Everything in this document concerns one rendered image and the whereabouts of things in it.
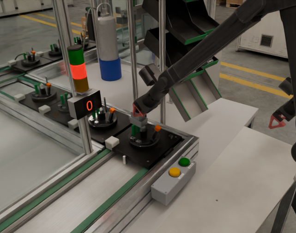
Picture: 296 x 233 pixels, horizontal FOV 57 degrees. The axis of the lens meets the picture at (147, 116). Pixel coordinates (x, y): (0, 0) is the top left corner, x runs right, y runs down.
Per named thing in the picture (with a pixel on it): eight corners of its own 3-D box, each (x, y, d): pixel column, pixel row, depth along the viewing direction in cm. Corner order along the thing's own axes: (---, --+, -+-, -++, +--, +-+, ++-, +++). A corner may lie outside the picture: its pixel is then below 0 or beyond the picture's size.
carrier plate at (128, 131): (182, 139, 122) (182, 136, 121) (148, 170, 107) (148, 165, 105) (140, 123, 135) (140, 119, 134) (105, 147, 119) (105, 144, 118)
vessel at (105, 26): (123, 57, 201) (118, 1, 182) (109, 62, 192) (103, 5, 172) (109, 53, 209) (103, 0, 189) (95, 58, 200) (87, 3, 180)
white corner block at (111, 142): (120, 146, 120) (119, 138, 118) (112, 151, 117) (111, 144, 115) (112, 142, 123) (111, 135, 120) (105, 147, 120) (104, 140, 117)
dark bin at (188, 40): (204, 38, 117) (212, 23, 112) (184, 45, 110) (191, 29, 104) (162, 3, 127) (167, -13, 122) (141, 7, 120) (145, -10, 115)
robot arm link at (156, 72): (167, 83, 91) (183, 77, 97) (148, 56, 93) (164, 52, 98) (149, 101, 100) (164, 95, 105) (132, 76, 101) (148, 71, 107)
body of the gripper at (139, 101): (132, 102, 105) (141, 92, 100) (149, 92, 112) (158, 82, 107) (143, 115, 105) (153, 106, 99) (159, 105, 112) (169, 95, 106)
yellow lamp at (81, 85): (92, 88, 99) (89, 76, 96) (81, 93, 96) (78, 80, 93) (82, 85, 102) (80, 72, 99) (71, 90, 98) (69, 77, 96)
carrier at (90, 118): (137, 122, 136) (136, 100, 130) (103, 146, 120) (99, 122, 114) (103, 108, 149) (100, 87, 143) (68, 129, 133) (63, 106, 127)
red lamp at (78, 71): (89, 75, 96) (87, 62, 94) (78, 80, 93) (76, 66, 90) (80, 72, 99) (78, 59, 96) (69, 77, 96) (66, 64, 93)
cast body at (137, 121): (148, 123, 116) (148, 109, 113) (141, 128, 113) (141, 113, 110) (132, 116, 121) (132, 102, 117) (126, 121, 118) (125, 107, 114)
